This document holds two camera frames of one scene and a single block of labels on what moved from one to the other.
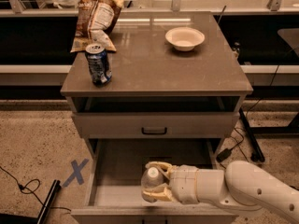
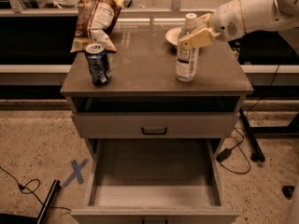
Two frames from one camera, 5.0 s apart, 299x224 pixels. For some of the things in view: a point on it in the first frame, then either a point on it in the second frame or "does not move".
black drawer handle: [154, 133] does not move
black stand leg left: [50, 199] does not move
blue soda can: [98, 63] does not move
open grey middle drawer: [114, 183] does not move
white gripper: [184, 181] → [224, 22]
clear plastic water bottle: [152, 176] → [187, 60]
